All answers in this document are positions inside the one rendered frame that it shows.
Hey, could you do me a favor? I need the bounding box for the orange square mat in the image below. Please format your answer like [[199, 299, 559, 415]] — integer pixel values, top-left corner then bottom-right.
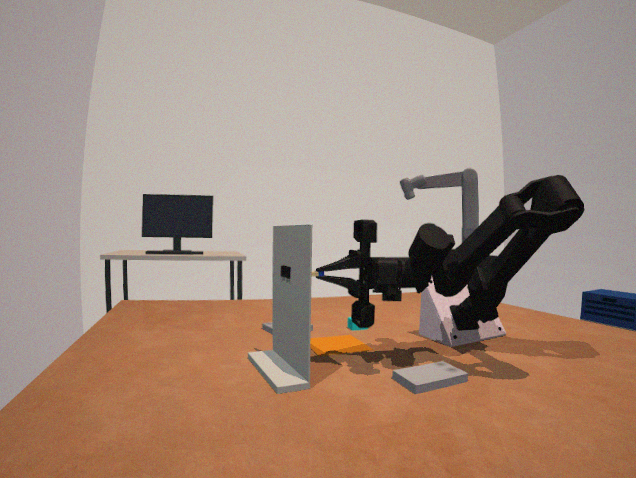
[[310, 335, 374, 356]]

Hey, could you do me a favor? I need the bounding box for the teal rectangular block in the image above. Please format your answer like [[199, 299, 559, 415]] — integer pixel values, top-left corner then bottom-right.
[[347, 317, 368, 331]]

